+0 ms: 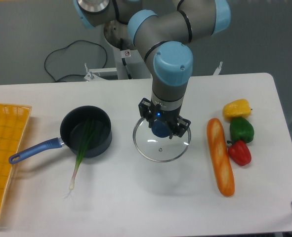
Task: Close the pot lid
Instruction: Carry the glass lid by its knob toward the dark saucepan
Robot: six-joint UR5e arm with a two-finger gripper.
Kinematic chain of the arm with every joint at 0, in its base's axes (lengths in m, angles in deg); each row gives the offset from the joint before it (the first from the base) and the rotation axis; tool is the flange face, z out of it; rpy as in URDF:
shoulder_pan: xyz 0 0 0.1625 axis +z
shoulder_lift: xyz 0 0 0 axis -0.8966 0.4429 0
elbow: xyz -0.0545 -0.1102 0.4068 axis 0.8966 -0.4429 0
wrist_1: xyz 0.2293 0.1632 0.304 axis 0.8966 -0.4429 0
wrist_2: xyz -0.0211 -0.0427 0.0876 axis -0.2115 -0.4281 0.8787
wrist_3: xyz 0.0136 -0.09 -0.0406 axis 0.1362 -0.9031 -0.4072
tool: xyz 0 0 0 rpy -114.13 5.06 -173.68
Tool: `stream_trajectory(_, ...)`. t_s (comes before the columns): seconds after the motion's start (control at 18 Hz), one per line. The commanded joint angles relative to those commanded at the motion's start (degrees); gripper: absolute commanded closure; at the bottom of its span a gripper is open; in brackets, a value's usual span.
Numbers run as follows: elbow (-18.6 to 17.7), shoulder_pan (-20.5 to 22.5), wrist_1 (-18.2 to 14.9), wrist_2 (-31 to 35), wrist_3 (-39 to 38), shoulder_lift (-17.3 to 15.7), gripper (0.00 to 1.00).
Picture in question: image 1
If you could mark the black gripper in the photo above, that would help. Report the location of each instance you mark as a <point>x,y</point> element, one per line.
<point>166,112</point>

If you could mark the glass lid with blue knob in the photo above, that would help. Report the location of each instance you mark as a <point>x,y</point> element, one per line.
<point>159,149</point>

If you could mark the dark pot with blue handle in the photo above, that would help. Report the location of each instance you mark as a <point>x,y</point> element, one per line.
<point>70,134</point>

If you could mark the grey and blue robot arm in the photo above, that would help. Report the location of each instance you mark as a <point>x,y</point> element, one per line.
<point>171,64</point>

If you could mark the orange baguette loaf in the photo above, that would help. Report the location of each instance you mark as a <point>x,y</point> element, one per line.
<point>219,157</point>

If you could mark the green spring onion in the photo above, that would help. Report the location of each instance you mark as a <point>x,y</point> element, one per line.
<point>87,136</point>

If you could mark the yellow bell pepper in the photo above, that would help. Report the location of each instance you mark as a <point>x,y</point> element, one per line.
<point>237,108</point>

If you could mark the green bell pepper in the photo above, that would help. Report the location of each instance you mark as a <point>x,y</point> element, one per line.
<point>241,129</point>

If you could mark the red bell pepper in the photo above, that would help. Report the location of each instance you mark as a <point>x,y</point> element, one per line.
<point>239,152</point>

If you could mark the yellow woven basket tray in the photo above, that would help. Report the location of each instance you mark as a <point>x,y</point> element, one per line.
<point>13,122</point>

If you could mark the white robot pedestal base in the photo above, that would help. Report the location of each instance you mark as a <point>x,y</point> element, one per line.
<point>126,64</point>

